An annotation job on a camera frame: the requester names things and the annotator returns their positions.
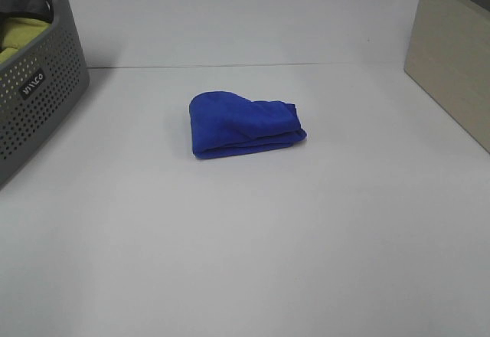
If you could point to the blue microfibre towel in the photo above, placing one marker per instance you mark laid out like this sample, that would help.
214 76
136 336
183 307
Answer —
225 124

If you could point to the black cloth in basket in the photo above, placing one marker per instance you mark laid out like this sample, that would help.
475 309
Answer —
30 9

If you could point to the grey perforated plastic basket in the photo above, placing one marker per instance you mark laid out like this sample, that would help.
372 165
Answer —
40 85

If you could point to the yellow-green towel in basket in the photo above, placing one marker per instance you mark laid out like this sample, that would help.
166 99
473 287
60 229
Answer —
16 33

